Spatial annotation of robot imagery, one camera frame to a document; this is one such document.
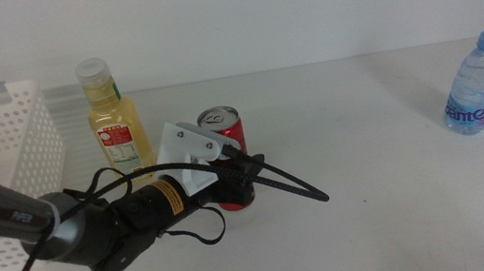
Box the red cola can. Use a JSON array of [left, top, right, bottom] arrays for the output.
[[195, 102, 258, 216]]

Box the yellow juice bottle white cap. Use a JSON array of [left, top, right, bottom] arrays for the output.
[[73, 50, 159, 188]]

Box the clear water bottle blue cap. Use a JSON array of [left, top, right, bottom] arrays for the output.
[[432, 30, 484, 140]]

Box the white perforated plastic basket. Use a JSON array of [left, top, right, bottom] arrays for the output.
[[0, 75, 84, 271]]

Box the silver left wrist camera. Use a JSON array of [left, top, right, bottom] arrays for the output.
[[175, 113, 243, 167]]

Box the thin black left wire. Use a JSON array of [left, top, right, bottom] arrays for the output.
[[157, 203, 229, 253], [60, 164, 136, 216]]

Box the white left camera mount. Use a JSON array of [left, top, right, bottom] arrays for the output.
[[151, 114, 227, 201]]

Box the black braided left camera cable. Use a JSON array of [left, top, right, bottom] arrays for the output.
[[0, 131, 341, 271]]

